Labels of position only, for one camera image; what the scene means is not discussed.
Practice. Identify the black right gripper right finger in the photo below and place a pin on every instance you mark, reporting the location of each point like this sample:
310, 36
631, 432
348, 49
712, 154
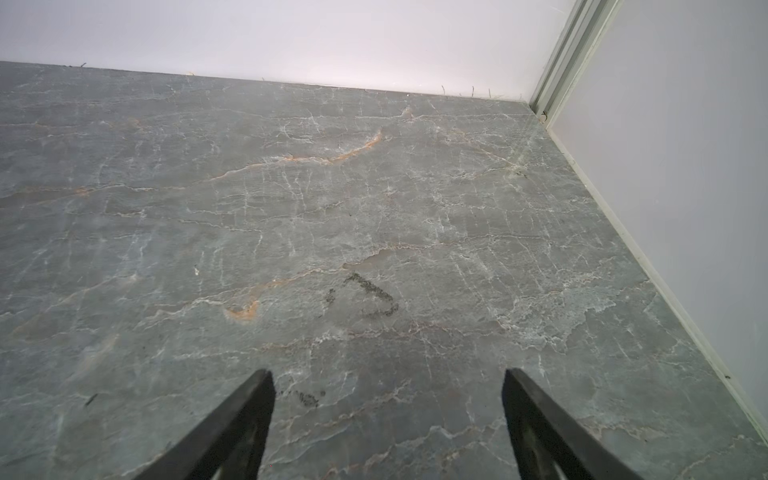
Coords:
547, 442

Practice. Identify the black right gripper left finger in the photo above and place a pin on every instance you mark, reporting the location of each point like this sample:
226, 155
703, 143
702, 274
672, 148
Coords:
229, 443

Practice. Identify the aluminium frame corner post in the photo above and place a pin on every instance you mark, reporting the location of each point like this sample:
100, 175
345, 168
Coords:
585, 25

